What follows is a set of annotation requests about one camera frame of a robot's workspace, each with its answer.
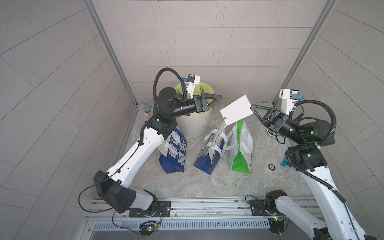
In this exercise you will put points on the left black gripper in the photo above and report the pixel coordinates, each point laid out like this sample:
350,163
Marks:
198,105

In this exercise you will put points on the aluminium mounting rail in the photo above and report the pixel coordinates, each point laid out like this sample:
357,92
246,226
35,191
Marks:
186,208

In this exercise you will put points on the large blue white tote bag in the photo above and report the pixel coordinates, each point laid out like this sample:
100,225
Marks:
172,153

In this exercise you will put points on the small blue white tote bag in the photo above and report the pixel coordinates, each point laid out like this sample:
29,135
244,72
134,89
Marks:
214,146

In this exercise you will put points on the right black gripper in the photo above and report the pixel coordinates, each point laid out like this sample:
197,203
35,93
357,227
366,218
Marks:
276,122

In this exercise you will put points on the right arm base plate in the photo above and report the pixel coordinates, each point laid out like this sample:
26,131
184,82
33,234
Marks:
258,208

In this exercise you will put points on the glitter-filled clear bottle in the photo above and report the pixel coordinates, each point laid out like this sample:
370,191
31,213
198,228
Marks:
147,110

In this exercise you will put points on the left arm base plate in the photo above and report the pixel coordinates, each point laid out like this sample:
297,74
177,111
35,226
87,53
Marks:
156,209

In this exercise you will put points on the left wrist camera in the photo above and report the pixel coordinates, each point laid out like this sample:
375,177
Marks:
192,83

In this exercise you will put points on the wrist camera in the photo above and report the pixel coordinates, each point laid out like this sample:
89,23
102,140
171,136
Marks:
192,83
289,99

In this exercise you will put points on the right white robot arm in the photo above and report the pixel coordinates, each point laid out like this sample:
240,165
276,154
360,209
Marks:
306,157

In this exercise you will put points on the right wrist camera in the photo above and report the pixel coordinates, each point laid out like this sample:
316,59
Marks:
289,99

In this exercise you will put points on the controller board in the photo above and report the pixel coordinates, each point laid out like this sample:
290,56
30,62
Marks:
277,226
148,228

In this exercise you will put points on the left controller board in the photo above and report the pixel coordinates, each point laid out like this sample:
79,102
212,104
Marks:
148,228

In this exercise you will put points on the green white tote bag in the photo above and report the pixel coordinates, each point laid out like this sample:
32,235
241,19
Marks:
240,148

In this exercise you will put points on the right controller board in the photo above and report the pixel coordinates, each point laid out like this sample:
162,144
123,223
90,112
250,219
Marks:
277,226

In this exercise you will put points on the cream plastic trash bin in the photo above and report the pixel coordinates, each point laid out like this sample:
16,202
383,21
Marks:
194,125

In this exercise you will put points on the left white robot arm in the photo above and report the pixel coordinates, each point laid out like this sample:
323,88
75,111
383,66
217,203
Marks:
113,186

